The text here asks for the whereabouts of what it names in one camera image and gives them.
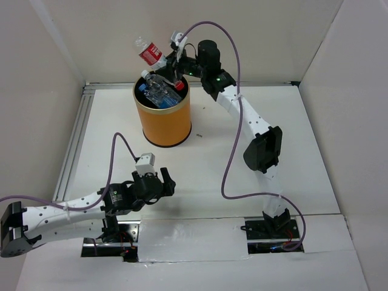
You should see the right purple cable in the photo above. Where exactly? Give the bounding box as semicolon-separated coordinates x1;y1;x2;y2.
180;21;307;252

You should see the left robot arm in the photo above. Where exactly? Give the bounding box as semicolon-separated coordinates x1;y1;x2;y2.
1;167;176;258

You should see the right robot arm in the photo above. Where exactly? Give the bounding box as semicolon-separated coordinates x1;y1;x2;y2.
156;33;286;238

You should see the orange cylindrical bin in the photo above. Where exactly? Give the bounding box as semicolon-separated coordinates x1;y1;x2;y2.
133;78;192;148

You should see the clear bottle white cap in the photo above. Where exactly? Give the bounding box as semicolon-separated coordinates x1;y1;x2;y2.
139;70;182;109

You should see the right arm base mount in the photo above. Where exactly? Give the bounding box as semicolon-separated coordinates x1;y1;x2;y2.
240;216;305;254

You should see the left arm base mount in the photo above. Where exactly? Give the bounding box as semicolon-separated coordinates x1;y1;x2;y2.
81;221;140;263

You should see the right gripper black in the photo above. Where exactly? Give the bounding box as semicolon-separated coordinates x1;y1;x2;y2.
155;47;206;84

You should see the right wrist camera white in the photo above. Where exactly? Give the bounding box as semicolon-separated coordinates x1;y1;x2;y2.
170;30;187;62

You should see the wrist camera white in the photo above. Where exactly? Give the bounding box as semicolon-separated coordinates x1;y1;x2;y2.
135;153;156;176
170;30;187;62

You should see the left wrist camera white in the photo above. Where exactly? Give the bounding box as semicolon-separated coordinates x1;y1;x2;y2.
135;153;156;176

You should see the white tape patch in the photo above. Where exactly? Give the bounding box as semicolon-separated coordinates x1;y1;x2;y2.
138;218;249;263

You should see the red label clear bottle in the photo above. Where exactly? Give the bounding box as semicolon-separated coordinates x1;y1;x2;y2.
134;36;185;91

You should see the blue label clear bottle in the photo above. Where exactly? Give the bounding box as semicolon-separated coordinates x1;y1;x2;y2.
139;84;181;109

